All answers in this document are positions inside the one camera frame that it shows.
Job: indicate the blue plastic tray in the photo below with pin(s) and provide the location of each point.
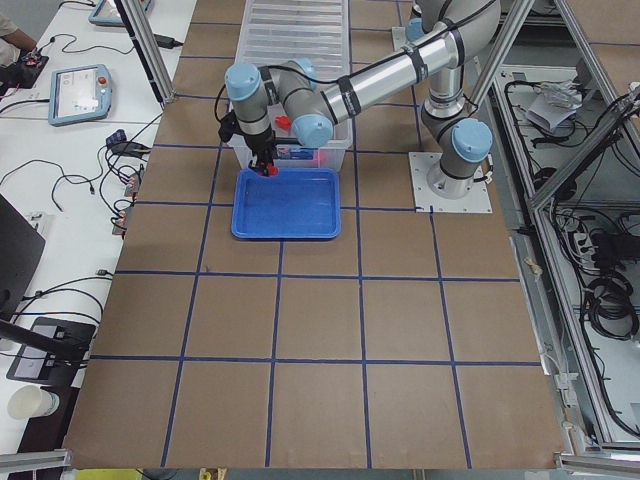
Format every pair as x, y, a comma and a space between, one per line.
297, 203

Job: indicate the clear plastic storage box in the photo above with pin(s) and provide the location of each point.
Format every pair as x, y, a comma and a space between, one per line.
293, 155

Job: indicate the black power adapter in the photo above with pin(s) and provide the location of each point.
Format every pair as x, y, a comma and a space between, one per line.
167, 42

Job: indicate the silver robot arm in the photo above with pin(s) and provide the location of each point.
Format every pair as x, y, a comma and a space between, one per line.
451, 32

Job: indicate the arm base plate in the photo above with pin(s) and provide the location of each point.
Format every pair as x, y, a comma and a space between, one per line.
402, 36
435, 192

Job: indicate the aluminium frame post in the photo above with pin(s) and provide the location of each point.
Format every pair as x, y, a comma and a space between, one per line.
142, 37

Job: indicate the clear plastic box lid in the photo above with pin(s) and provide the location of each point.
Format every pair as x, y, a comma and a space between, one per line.
277, 31

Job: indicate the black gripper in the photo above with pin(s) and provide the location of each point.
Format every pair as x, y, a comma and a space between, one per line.
261, 148

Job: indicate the white paper cup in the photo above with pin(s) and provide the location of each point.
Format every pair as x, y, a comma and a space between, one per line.
32, 402

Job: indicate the red block in box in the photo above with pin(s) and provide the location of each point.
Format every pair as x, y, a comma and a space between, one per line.
283, 122

